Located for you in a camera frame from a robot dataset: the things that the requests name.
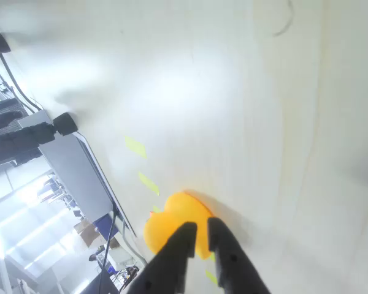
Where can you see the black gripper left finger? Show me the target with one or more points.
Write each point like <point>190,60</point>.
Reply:
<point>171,260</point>

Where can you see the yellow round object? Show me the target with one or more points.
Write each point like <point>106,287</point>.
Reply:
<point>179,211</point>

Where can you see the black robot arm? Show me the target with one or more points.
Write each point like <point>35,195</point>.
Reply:
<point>18,144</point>

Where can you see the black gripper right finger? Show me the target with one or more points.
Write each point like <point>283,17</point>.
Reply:
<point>230,260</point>

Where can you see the short yellow tape piece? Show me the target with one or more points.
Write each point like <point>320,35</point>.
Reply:
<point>211,277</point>
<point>156,209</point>
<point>135,147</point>
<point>212,257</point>
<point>148,183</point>

